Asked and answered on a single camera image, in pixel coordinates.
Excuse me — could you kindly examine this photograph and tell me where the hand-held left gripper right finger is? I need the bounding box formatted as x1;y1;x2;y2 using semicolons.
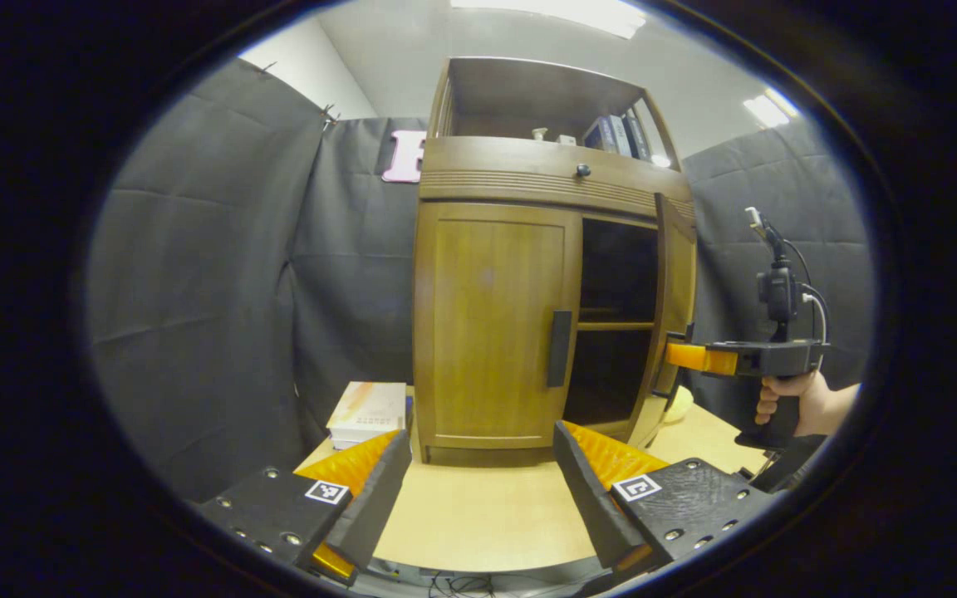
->
552;420;787;584

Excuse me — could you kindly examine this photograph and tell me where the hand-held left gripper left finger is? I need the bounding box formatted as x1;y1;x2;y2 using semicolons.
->
196;428;413;582

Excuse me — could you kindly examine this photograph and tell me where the wooden shoe cabinet door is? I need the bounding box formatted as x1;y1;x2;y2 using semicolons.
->
412;202;583;451
628;193;698;449

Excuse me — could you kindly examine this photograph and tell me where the black door handle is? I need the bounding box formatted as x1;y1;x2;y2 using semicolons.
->
547;310;573;389

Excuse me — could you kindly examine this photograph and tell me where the wooden double-door shoe cabinet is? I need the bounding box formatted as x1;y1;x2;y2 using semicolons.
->
410;56;698;468

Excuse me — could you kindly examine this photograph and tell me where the wooden ribbed cabinet drawer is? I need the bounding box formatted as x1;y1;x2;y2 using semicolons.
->
419;135;695;221

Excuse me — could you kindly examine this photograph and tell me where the pale yellow round object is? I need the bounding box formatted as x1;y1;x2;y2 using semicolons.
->
663;385;695;424

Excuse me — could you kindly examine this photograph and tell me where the white booklet stack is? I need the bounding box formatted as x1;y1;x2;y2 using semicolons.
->
326;381;409;449

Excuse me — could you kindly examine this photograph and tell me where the dark blue book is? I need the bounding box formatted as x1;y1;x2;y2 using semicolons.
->
582;116;616;153
621;112;652;160

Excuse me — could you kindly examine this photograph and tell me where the small ceiling light panel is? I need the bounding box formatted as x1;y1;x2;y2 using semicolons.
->
743;89;799;128

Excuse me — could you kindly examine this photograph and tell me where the large ceiling light panel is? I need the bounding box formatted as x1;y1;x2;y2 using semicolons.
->
449;0;647;40

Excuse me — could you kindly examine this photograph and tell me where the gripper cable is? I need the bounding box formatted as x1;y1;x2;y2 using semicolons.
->
782;239;830;370

